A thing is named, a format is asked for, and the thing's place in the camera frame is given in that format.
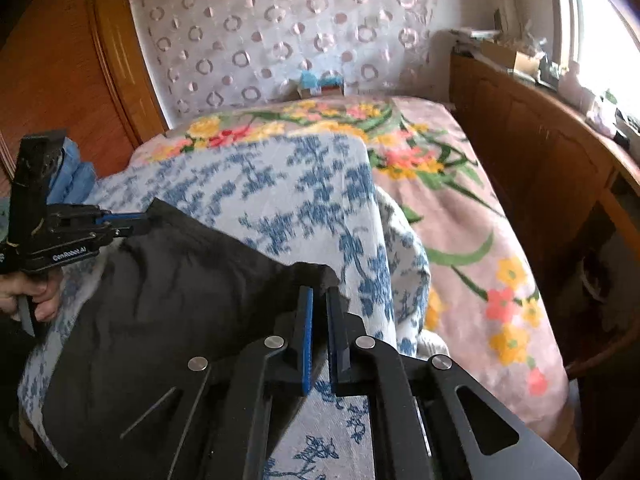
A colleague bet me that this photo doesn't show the stack of papers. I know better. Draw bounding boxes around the stack of papers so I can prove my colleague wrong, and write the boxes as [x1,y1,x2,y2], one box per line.
[448,27,502,55]

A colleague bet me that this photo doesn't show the blue floral white bedsheet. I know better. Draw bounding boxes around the blue floral white bedsheet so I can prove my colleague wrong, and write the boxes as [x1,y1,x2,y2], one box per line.
[17,134,431,478]

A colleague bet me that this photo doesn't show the cardboard box with blue cloth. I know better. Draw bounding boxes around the cardboard box with blue cloth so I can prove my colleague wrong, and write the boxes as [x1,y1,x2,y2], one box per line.
[297,70,345,100]

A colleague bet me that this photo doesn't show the cardboard box on cabinet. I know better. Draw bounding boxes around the cardboard box on cabinet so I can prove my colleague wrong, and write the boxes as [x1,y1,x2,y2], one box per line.
[480,40,540,77]

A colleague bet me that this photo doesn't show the pink floral blanket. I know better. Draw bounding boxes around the pink floral blanket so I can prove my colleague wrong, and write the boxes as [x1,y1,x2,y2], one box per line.
[131,98,574,445]

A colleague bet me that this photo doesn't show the long wooden cabinet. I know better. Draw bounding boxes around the long wooden cabinet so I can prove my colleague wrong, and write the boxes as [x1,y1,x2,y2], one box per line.
[449,53,639,378]

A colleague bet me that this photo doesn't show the blue denim clothes pile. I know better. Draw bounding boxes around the blue denim clothes pile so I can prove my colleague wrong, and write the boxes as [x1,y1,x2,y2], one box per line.
[47,138,96,205]

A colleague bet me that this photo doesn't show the sheer circle-pattern curtain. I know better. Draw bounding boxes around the sheer circle-pattern curtain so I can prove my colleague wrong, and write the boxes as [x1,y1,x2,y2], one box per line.
[131,0,435,124]

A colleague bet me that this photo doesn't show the black pants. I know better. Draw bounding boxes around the black pants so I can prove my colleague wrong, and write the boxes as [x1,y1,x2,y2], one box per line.
[42,200,338,479]

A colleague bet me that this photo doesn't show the person's left hand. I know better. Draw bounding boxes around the person's left hand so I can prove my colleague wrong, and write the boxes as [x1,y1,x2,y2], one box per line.
[0,269,63,323]

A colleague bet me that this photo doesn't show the window with white frame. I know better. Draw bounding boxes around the window with white frame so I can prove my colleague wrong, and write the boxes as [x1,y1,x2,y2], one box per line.
[556,0,639,119]

